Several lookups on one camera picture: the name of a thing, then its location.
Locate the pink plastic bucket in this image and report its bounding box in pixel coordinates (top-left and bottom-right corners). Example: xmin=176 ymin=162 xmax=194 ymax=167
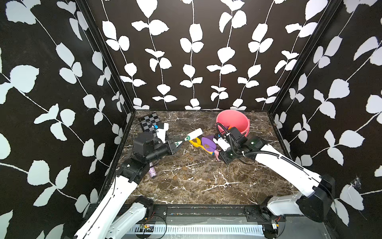
xmin=216 ymin=110 xmax=250 ymax=136

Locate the purple trowel pink handle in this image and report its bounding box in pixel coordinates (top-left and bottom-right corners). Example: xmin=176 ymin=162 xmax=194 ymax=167
xmin=205 ymin=135 xmax=216 ymax=141
xmin=202 ymin=136 xmax=220 ymax=161

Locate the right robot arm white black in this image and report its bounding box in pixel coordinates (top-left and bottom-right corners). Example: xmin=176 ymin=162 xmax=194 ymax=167
xmin=215 ymin=123 xmax=335 ymax=223

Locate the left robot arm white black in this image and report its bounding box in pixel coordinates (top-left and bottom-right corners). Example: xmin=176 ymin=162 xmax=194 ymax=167
xmin=74 ymin=130 xmax=192 ymax=239

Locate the purple glitter cylinder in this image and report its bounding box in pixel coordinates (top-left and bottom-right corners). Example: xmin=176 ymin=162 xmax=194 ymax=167
xmin=148 ymin=162 xmax=157 ymax=178

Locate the black white checkerboard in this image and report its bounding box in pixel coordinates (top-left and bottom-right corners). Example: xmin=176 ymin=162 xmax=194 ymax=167
xmin=139 ymin=113 xmax=161 ymax=133

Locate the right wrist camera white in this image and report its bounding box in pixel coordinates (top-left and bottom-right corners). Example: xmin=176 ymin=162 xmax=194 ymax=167
xmin=214 ymin=137 xmax=231 ymax=151

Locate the yellow trowel yellow handle upper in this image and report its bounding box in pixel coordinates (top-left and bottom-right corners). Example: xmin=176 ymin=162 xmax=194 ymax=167
xmin=189 ymin=137 xmax=203 ymax=147

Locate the black front rail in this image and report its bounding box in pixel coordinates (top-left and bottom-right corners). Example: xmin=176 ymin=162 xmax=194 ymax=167
xmin=153 ymin=204 xmax=287 ymax=224

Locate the white slotted cable duct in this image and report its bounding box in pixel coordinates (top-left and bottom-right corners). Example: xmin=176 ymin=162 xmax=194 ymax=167
xmin=126 ymin=225 xmax=264 ymax=237

